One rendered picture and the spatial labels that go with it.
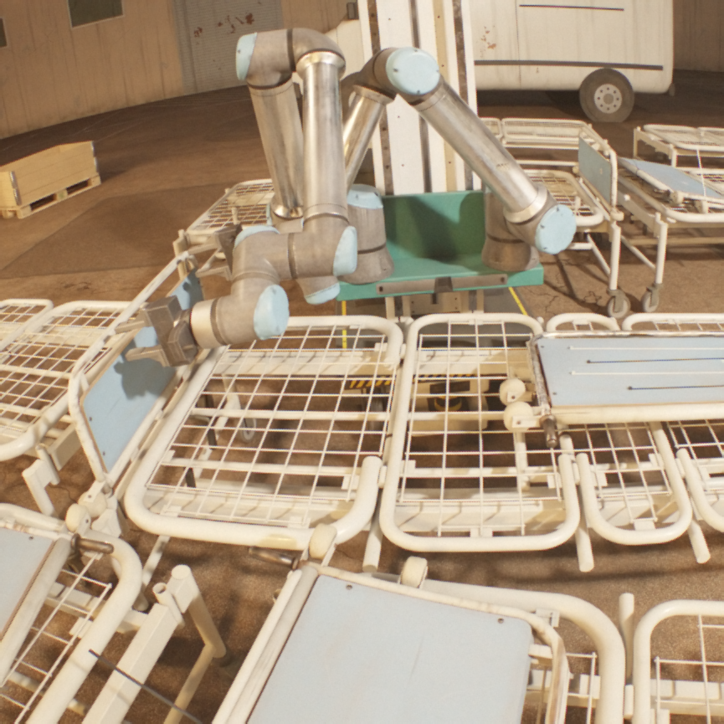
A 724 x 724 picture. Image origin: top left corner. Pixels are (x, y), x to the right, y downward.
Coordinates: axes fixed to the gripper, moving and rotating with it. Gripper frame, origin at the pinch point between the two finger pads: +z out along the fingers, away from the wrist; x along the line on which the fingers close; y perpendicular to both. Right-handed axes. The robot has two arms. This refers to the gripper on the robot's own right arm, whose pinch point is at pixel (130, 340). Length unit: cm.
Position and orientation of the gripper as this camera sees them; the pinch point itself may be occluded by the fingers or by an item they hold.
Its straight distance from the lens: 128.2
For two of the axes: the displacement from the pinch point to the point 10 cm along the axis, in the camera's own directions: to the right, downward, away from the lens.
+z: -9.5, 1.6, 2.6
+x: -2.6, -8.6, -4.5
